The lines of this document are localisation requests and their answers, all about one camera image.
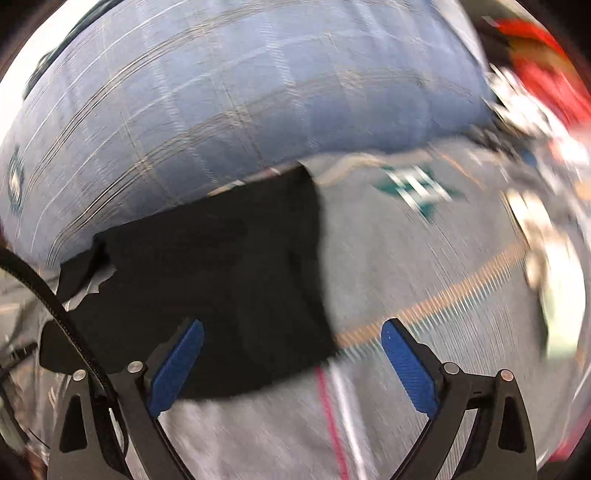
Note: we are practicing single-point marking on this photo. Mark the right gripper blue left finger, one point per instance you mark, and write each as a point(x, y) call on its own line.
point(93, 433)

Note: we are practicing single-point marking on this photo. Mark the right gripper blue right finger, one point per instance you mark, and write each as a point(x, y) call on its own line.
point(500, 444)

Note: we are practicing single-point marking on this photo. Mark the black pants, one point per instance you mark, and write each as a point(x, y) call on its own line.
point(244, 263)

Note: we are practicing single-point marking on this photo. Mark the grey patterned bed sheet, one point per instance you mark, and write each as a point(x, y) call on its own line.
point(426, 236)

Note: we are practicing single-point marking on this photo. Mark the blue plaid quilt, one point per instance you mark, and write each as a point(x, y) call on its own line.
point(158, 103)

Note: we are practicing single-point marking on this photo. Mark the red cluttered items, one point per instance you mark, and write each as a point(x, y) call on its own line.
point(539, 62)

